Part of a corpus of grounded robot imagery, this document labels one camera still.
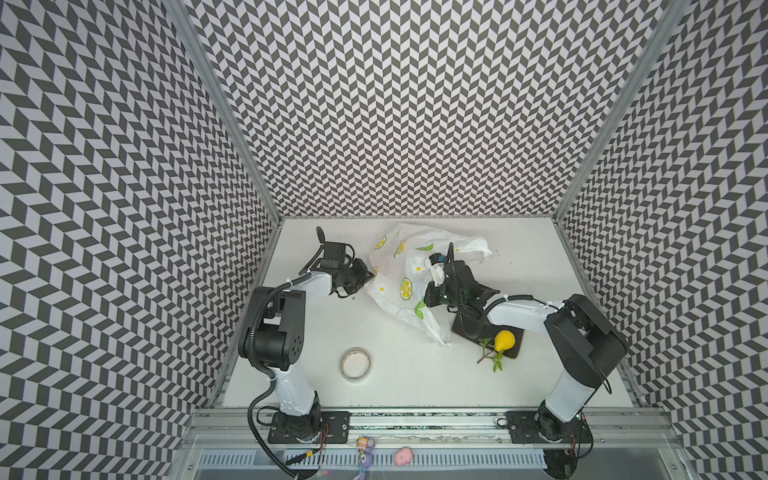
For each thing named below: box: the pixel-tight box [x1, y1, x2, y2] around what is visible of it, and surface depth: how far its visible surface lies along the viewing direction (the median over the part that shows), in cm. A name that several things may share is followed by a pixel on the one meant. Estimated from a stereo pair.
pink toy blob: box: [394, 447, 414, 467], surface depth 69 cm
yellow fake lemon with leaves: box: [477, 329, 516, 373], surface depth 84 cm
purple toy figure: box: [354, 437, 375, 480], surface depth 68 cm
